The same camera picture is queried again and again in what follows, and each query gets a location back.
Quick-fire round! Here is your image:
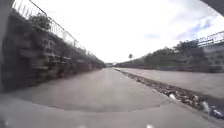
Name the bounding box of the dark debris-filled channel strip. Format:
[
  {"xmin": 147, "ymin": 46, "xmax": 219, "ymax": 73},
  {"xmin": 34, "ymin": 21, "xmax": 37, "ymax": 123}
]
[{"xmin": 113, "ymin": 67, "xmax": 224, "ymax": 120}]

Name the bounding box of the bush on dark wall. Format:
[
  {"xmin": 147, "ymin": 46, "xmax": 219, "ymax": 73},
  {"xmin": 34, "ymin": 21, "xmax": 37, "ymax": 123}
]
[{"xmin": 29, "ymin": 12, "xmax": 53, "ymax": 32}]

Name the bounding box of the row of bushes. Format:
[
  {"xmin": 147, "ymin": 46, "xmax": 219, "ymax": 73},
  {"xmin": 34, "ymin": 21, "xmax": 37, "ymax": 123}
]
[{"xmin": 143, "ymin": 39, "xmax": 208, "ymax": 66}]

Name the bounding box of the metal fence on dark wall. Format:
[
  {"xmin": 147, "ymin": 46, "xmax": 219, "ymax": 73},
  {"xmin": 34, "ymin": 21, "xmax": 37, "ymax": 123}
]
[{"xmin": 11, "ymin": 0, "xmax": 101, "ymax": 63}]

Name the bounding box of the grey concrete wall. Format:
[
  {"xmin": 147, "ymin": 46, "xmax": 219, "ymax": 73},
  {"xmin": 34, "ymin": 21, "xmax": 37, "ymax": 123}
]
[{"xmin": 116, "ymin": 43, "xmax": 224, "ymax": 74}]

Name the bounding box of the metal fence on grey wall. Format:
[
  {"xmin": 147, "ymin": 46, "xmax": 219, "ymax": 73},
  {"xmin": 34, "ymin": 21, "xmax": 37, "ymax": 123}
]
[{"xmin": 194, "ymin": 30, "xmax": 224, "ymax": 48}]

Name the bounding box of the grey concrete channel floor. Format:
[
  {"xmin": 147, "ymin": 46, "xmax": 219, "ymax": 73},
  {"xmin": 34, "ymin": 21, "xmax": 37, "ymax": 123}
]
[{"xmin": 0, "ymin": 67, "xmax": 224, "ymax": 128}]

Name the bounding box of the pale concrete slab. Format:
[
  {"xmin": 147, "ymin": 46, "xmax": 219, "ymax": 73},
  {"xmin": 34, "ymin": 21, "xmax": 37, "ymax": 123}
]
[{"xmin": 116, "ymin": 67, "xmax": 224, "ymax": 99}]

